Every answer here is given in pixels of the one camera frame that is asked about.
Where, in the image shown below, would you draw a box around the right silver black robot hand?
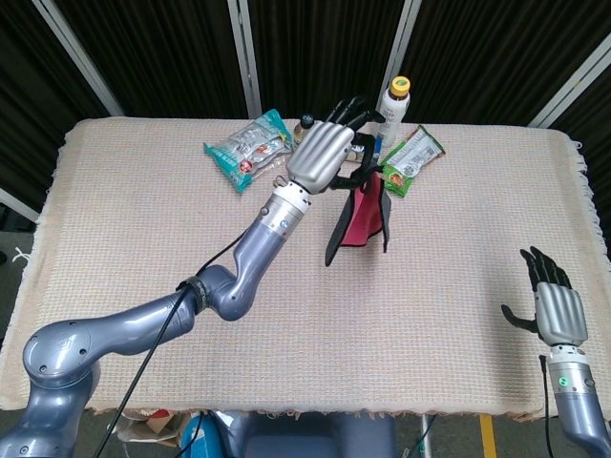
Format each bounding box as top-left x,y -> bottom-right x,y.
499,246 -> 588,347

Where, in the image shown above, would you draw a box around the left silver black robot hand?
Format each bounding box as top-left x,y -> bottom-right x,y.
284,96 -> 387,196

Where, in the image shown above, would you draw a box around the black and pink cloth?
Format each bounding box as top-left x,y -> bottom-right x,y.
324,164 -> 395,267

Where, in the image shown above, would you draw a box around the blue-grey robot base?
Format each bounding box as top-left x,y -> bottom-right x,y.
209,408 -> 397,458

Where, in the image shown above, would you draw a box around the orange juice bottle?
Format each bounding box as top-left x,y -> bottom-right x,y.
291,113 -> 316,144

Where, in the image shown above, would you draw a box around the blue cookie package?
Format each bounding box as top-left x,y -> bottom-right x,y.
347,135 -> 384,166

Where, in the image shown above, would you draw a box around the teal and silver snack bag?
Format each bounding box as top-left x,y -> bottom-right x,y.
203,108 -> 295,195

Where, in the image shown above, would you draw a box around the white bottle yellow cap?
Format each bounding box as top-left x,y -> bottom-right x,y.
374,75 -> 412,148

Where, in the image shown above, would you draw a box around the green snack bag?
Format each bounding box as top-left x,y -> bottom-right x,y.
368,124 -> 448,198

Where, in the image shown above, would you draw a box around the beige woven tablecloth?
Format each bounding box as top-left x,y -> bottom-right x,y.
0,116 -> 605,421

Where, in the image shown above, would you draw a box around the white metal table leg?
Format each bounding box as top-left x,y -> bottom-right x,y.
418,413 -> 433,458

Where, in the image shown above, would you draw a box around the blue plastic container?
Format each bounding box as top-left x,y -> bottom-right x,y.
179,412 -> 221,458

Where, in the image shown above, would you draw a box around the brown cardboard box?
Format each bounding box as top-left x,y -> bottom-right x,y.
107,407 -> 192,449

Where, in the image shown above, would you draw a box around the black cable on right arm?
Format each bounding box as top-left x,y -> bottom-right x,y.
537,354 -> 555,430

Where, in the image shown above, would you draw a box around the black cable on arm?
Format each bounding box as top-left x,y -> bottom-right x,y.
97,238 -> 244,458
537,354 -> 555,430

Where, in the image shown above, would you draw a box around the white partition post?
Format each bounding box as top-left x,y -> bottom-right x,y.
370,0 -> 422,123
527,36 -> 611,129
32,0 -> 126,118
226,0 -> 263,119
0,187 -> 40,223

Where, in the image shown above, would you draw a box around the black printed strap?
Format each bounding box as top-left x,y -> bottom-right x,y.
183,275 -> 214,312

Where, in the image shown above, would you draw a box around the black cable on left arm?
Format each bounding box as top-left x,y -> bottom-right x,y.
97,238 -> 244,458

